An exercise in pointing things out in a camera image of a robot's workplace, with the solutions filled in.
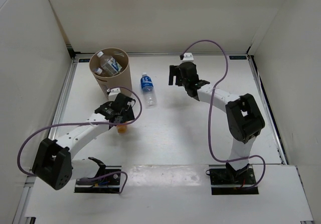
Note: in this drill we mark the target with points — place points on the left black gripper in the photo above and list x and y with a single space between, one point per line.
128 115

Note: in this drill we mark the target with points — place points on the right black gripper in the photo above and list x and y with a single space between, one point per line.
175 71

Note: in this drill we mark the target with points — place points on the orange juice bottle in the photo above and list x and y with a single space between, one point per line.
121 129

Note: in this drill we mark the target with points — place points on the blue label plastic bottle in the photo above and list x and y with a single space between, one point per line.
147 89

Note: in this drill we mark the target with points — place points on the clear unlabelled plastic bottle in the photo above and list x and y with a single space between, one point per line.
98 71

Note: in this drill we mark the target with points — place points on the green label plastic bottle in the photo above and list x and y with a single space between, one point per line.
109 65

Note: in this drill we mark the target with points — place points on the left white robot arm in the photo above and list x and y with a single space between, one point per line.
55 161

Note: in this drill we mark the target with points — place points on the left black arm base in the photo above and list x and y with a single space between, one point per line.
108 185

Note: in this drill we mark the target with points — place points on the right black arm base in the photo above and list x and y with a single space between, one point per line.
222 181

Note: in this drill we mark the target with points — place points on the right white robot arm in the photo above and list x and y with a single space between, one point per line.
244 118

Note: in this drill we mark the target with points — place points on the brown cylindrical garbage bin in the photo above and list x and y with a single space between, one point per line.
123 79

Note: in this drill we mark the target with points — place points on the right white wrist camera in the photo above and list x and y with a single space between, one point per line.
187 57

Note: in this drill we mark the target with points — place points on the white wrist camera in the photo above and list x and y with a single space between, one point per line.
112 94
187 57

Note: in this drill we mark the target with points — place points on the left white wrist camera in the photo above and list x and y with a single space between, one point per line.
112 94

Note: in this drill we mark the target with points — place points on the left aluminium frame rail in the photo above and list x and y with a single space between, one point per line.
58 116

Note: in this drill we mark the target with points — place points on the aluminium frame rail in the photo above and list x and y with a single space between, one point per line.
132 54
58 116
268 109

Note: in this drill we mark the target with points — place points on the back aluminium frame rail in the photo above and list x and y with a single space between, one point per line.
132 54

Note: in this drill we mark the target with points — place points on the right aluminium frame rail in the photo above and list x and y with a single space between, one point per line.
268 109

